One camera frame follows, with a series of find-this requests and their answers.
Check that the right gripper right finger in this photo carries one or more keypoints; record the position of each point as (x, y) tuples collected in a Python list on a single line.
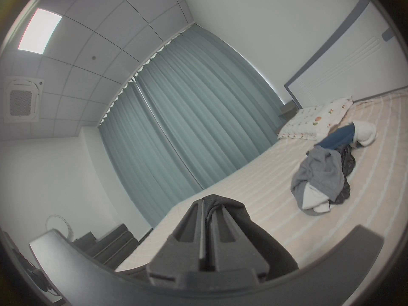
[(229, 250)]

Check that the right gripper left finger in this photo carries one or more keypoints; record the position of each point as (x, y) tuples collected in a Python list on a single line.
[(185, 244)]

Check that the black T-shirt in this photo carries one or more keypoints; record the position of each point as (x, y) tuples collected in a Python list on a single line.
[(267, 244)]

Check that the bed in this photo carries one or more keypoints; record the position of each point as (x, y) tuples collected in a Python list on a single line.
[(255, 186)]

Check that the pile of clothes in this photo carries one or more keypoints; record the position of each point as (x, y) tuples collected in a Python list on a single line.
[(322, 174)]

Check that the black chest of drawers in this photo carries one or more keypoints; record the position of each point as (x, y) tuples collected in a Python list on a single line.
[(111, 241)]

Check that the blue-green curtain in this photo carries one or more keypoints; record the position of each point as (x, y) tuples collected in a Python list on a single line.
[(140, 158), (207, 107)]

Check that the grey bedside table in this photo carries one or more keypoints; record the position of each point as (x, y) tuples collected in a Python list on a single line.
[(288, 109)]

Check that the white printed pillow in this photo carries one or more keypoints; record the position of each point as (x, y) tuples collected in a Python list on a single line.
[(312, 119)]

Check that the ceiling air conditioner vent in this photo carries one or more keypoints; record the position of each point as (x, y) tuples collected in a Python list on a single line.
[(24, 100)]

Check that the ceiling light panel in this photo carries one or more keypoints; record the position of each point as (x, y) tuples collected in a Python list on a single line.
[(40, 30)]

